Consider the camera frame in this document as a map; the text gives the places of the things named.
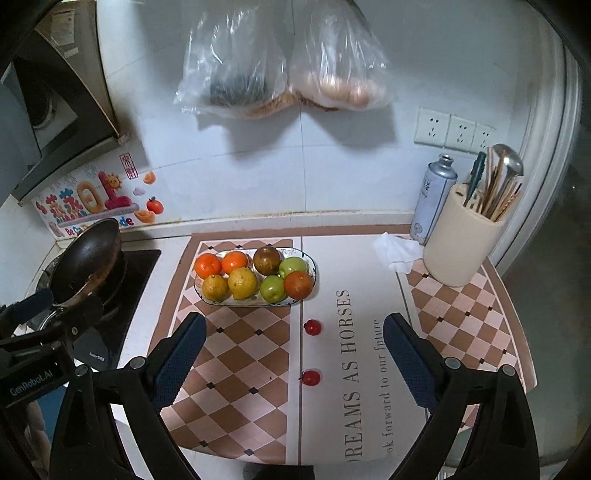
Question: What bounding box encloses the small yellow lemon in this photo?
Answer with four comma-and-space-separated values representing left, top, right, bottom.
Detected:
201, 274, 229, 303

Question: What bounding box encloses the orange mandarin top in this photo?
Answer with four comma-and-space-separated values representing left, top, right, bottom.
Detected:
193, 253, 222, 279

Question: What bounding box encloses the orange mandarin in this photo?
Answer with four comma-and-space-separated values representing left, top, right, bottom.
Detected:
193, 253, 222, 279
221, 251, 249, 275

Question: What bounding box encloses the large yellow lemon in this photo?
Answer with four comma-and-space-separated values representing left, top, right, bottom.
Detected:
228, 267, 259, 300

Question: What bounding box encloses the red cherry tomato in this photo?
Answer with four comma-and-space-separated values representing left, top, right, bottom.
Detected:
304, 319, 322, 336
300, 369, 322, 386

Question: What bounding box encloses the green apple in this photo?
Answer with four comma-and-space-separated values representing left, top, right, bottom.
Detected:
259, 275, 287, 304
279, 257, 308, 279

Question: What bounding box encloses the brown red apple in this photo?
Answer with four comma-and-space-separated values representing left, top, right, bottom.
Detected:
253, 246, 283, 276

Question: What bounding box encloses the dark orange bottom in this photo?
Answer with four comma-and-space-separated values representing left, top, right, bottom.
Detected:
283, 271, 314, 300

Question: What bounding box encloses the checkered kitchen mat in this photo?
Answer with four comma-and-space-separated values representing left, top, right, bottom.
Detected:
153, 232, 537, 465

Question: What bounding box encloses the black gas stove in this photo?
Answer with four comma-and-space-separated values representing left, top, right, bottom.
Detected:
27, 248, 164, 372

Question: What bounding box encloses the dark frying pan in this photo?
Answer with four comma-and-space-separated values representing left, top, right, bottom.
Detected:
48, 219, 127, 309

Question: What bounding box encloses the white tissue paper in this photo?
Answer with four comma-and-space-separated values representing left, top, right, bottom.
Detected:
373, 233, 424, 274

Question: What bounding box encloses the beige utensil holder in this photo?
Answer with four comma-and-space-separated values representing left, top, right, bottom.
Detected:
423, 184, 506, 287

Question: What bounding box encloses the deer pattern oval plate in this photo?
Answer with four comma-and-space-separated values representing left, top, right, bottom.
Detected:
189, 246, 318, 308

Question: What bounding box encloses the wooden chopsticks bundle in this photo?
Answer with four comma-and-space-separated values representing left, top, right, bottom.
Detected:
475, 147, 524, 223

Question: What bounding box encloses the grey gas canister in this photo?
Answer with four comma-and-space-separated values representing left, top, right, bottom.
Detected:
410, 154, 458, 245

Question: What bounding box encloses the metal ladle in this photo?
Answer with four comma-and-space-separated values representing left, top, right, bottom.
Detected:
479, 143, 525, 216

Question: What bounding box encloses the range hood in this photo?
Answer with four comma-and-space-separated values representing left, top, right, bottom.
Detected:
1, 30, 119, 203

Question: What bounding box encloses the left hanging plastic bag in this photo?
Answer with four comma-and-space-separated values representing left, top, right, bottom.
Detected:
174, 1, 297, 120

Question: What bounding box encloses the hanging plastic bag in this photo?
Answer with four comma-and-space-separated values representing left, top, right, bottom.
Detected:
174, 1, 297, 120
288, 1, 394, 111

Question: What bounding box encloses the right hanging plastic bag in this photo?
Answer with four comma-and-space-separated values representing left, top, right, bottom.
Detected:
288, 1, 394, 111

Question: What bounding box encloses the colourful wall sticker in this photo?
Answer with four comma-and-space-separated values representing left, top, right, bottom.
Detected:
31, 147, 168, 239

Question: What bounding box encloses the green handled utensil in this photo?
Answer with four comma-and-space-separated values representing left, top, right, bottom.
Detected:
463, 151, 487, 207

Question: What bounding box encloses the white wall socket strip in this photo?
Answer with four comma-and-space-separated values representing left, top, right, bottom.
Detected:
414, 108, 496, 153

